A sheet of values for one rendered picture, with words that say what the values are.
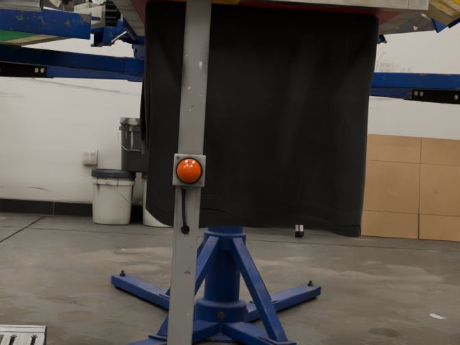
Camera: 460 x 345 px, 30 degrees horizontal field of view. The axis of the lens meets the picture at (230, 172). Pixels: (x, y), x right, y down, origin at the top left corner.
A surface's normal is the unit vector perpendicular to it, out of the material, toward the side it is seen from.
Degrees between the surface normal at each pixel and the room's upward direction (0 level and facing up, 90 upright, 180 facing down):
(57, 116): 90
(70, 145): 90
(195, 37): 90
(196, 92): 90
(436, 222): 73
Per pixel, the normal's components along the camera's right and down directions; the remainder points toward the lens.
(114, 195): 0.22, 0.12
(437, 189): 0.04, -0.15
